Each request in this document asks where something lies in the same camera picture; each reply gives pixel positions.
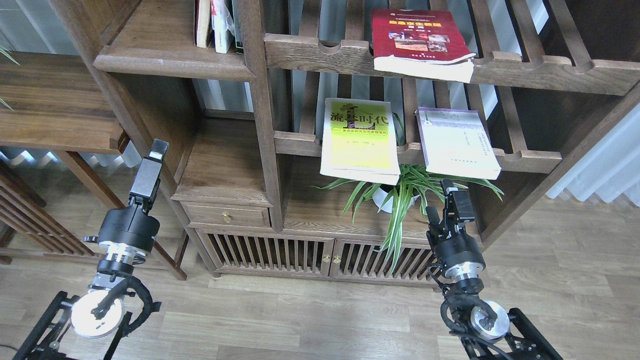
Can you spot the brass cabinet door knobs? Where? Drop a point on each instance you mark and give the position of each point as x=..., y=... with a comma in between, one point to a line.
x=334, y=259

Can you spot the tan upright book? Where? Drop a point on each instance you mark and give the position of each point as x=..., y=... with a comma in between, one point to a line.
x=202, y=23

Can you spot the brass drawer knob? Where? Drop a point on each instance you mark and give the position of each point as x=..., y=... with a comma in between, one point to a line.
x=226, y=217

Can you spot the white curtain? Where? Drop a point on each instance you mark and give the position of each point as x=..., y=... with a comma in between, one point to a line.
x=610, y=170

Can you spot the wooden side table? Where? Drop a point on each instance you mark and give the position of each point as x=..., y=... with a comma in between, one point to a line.
x=51, y=102

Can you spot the dark upright book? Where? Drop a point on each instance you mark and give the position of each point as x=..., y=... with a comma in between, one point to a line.
x=238, y=33

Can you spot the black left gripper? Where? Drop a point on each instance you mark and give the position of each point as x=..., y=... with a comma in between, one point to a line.
x=131, y=226

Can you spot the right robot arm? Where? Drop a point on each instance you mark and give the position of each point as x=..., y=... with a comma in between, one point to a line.
x=486, y=330

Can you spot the yellow-green paperback book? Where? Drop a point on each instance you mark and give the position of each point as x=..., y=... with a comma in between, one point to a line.
x=359, y=141

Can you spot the white plastic-wrapped upright book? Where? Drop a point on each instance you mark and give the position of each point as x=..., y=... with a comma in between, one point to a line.
x=222, y=24

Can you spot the red paperback book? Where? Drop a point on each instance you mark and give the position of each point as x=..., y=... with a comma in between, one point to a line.
x=420, y=43

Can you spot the white lilac paperback book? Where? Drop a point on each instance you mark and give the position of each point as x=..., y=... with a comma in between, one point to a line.
x=455, y=143

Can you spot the spider plant in white pot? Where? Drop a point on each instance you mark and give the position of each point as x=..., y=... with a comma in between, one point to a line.
x=415, y=180

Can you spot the dark wooden bookshelf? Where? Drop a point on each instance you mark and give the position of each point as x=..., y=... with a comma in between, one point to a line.
x=241, y=126

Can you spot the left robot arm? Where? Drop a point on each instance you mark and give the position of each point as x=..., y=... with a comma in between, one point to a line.
x=116, y=301

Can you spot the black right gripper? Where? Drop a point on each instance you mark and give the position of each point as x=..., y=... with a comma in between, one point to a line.
x=458, y=255

